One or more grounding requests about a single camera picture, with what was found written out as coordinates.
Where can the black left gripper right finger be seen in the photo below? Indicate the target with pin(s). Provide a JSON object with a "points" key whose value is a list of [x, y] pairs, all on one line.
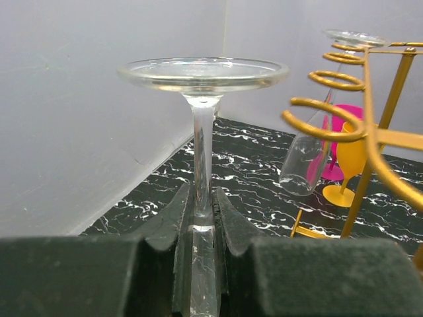
{"points": [[278, 276]]}

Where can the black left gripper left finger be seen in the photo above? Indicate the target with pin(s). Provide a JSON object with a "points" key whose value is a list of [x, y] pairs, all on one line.
{"points": [[142, 273]]}

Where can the clear wine glass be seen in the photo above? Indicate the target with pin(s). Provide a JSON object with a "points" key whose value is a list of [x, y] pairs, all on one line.
{"points": [[203, 81], [307, 156]]}

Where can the orange plastic wine glass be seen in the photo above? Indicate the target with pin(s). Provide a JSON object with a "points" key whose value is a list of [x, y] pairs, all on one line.
{"points": [[351, 160]]}

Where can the gold wire wine glass rack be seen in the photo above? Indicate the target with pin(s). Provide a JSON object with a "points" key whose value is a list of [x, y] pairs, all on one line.
{"points": [[374, 136]]}

